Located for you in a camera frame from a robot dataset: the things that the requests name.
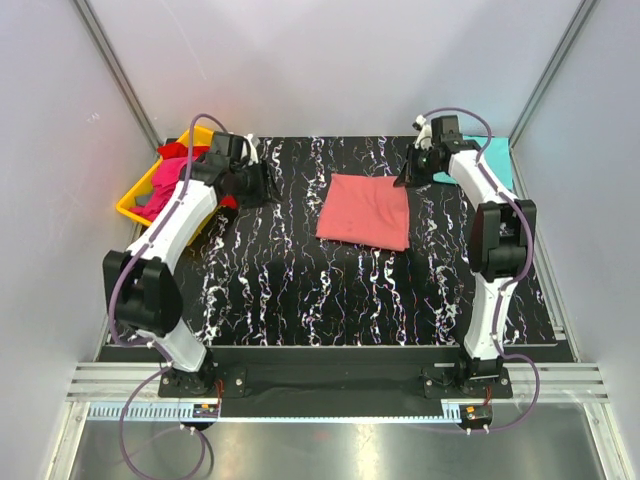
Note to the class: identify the magenta t-shirt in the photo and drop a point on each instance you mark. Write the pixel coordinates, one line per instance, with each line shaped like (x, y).
(163, 183)

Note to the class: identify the red t-shirt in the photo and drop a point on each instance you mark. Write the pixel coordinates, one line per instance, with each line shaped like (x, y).
(173, 150)

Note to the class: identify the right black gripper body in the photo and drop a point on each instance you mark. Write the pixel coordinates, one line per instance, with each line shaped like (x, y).
(421, 166)

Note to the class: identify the folded turquoise t-shirt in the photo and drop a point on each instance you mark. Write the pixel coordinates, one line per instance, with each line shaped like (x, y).
(498, 157)

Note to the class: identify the yellow plastic bin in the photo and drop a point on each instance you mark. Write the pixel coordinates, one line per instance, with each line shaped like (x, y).
(140, 193)

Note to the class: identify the small circuit board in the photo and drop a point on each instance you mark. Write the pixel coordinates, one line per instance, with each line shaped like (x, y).
(206, 410)
(478, 412)

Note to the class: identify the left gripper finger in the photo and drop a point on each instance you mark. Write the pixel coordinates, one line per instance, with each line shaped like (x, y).
(251, 203)
(271, 193)

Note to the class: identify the left small circuit board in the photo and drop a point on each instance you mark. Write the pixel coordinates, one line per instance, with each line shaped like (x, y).
(206, 410)

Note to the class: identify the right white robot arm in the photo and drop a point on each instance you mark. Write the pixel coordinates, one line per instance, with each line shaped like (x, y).
(501, 247)

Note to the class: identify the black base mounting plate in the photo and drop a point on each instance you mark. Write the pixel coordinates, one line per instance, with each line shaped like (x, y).
(330, 379)

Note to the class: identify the right small circuit board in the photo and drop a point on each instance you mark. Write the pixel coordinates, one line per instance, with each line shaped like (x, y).
(478, 412)

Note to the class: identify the right aluminium frame post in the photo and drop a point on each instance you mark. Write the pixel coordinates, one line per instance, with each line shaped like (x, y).
(563, 48)

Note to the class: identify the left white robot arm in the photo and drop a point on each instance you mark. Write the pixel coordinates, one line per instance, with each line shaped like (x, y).
(141, 291)

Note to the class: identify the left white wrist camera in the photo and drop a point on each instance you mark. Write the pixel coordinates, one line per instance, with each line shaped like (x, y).
(250, 155)

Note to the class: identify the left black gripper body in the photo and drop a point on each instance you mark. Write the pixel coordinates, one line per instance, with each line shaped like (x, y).
(250, 182)

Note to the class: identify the salmon pink t-shirt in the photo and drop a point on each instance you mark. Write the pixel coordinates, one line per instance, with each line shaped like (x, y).
(364, 210)

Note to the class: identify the white slotted cable duct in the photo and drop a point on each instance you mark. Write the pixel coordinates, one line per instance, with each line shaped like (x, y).
(442, 413)

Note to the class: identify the left aluminium frame post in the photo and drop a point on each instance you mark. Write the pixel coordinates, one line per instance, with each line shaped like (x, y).
(108, 54)

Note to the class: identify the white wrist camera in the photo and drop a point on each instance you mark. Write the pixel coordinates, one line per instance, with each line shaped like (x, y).
(423, 139)
(250, 155)

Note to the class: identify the aluminium frame post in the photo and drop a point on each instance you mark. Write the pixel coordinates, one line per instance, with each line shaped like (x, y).
(108, 54)
(563, 48)

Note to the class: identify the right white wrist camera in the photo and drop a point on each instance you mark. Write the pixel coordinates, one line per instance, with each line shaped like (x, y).
(423, 139)

